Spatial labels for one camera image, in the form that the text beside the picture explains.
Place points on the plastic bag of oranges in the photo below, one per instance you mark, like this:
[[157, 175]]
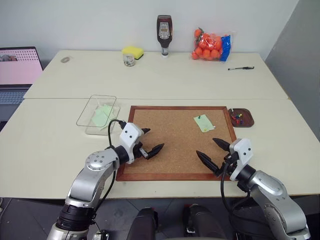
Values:
[[208, 47]]

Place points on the clear plastic tray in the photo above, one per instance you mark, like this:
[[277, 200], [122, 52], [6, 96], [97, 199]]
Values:
[[86, 117]]

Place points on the black pen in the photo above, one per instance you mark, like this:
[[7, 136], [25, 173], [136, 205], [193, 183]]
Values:
[[241, 68]]

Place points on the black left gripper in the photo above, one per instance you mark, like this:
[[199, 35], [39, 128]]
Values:
[[140, 151]]

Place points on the brown dish of pushpins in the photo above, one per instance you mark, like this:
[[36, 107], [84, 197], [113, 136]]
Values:
[[247, 117]]

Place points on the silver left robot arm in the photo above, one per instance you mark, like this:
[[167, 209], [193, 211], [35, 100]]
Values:
[[85, 180]]

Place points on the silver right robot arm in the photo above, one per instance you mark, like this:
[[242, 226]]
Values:
[[272, 197]]

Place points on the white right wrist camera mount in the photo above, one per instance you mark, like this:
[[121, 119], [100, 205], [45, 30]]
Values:
[[243, 150]]

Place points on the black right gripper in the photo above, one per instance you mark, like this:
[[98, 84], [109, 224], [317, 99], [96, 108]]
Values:
[[228, 166]]

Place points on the wood-framed cork board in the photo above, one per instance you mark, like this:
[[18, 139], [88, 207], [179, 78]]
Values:
[[175, 142]]

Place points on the green sticky note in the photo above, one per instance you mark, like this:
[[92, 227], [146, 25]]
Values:
[[204, 123]]

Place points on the light green paper pieces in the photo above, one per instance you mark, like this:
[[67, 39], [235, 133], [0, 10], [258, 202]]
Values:
[[102, 116]]

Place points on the dark rounded robot leg shape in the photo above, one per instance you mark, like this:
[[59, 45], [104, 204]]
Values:
[[143, 225], [202, 222]]

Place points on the open laptop with pink screen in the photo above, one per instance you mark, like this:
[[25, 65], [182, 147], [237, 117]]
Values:
[[17, 67]]

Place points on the small glass jar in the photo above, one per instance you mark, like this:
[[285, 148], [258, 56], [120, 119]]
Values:
[[129, 60]]

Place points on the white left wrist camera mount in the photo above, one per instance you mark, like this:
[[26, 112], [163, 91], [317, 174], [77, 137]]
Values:
[[130, 136]]

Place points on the yellow sponge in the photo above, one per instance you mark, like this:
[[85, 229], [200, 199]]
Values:
[[132, 51]]

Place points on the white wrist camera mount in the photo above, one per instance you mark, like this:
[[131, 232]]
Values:
[[243, 150], [130, 136]]

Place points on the brown sauce squeeze bottle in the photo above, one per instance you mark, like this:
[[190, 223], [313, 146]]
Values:
[[164, 32]]

